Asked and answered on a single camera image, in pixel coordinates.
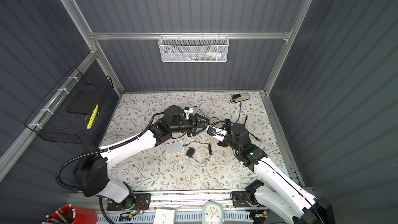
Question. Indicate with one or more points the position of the black wire wall basket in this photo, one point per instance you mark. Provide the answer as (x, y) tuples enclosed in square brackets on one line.
[(52, 123)]

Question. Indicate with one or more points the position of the yellow marker in basket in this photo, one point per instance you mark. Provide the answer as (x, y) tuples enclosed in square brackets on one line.
[(92, 117)]

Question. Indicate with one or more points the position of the black pad in basket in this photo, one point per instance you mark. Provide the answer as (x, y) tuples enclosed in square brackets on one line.
[(83, 103)]

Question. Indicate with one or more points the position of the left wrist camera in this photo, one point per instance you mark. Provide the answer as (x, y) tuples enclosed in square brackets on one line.
[(189, 111)]

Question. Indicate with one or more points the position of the floral patterned table mat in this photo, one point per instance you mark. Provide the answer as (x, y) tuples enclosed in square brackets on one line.
[(212, 166)]

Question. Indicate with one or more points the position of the white wall power socket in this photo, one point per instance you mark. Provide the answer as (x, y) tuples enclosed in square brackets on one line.
[(164, 216)]

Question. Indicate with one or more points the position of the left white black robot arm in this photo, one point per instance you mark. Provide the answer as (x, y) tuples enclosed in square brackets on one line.
[(91, 169)]

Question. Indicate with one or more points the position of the white wire mesh basket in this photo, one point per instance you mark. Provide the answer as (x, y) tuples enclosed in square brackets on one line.
[(195, 50)]

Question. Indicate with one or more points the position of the small black adapter with cable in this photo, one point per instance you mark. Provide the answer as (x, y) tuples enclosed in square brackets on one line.
[(218, 121)]

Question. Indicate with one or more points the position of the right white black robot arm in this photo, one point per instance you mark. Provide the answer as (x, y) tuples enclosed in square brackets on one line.
[(274, 189)]

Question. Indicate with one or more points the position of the red pencil cup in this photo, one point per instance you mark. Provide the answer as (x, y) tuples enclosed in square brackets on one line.
[(71, 214)]

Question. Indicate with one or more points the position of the black white stapler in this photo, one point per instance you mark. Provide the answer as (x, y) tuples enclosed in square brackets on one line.
[(236, 98)]

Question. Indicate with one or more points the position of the white analog clock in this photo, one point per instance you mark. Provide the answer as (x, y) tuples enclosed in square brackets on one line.
[(213, 213)]

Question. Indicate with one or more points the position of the white network switch box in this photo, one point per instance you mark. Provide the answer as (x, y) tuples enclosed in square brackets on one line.
[(174, 148)]

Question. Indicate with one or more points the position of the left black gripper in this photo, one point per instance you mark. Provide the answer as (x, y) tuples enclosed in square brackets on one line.
[(195, 123)]

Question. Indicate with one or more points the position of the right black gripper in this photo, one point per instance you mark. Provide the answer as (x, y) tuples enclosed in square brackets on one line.
[(222, 143)]

